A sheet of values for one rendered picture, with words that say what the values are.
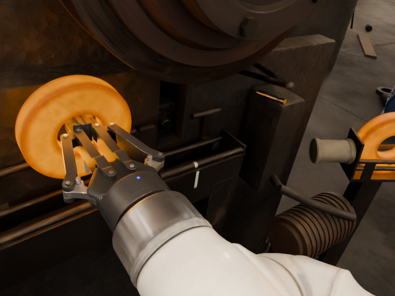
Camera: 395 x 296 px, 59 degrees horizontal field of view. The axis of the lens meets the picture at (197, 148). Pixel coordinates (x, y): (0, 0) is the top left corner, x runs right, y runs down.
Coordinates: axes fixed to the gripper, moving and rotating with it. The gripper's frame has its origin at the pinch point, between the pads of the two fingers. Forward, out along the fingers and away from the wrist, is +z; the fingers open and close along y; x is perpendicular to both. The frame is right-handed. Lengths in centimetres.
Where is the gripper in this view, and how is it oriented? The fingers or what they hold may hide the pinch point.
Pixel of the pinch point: (77, 120)
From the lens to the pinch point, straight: 51.7
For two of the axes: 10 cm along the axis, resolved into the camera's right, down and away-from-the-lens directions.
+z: -5.7, -5.6, 6.0
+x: 1.5, -7.9, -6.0
